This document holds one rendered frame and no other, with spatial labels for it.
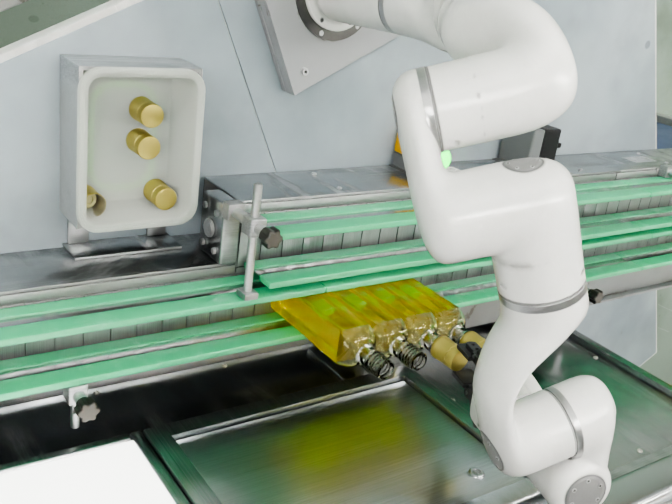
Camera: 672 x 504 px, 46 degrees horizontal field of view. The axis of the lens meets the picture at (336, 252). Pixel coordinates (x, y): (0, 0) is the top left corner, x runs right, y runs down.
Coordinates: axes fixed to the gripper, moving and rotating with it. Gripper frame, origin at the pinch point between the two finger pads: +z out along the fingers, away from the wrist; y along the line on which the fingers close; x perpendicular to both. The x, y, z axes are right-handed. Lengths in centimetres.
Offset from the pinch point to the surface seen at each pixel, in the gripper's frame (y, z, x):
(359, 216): 14.1, 22.4, 10.8
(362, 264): 6.9, 20.4, 10.0
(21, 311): 5, 10, 59
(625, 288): -12, 54, -69
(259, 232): 15.5, 10.3, 29.1
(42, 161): 20, 26, 57
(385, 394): -12.3, 13.5, 5.8
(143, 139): 24, 23, 44
